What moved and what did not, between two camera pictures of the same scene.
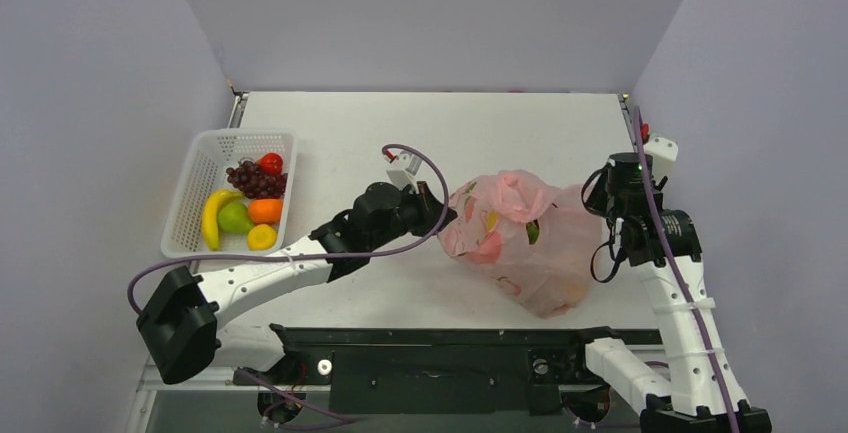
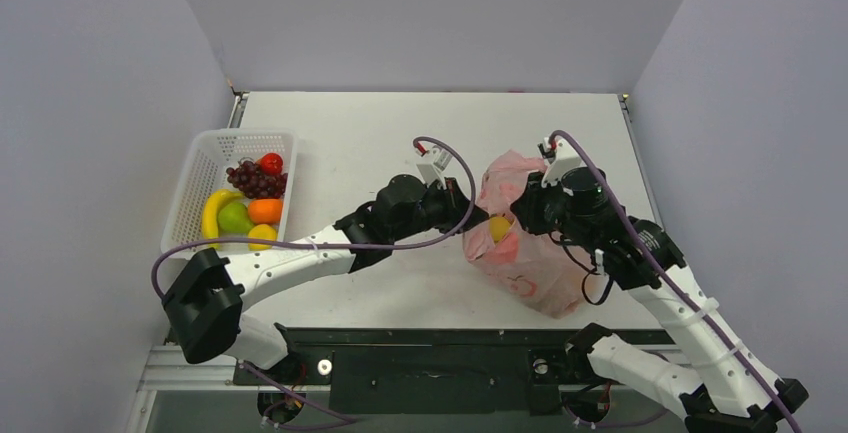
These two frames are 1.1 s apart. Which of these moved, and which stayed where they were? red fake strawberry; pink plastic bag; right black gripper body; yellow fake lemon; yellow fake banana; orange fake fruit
Moved: pink plastic bag; right black gripper body
Stayed: yellow fake lemon; yellow fake banana; orange fake fruit; red fake strawberry
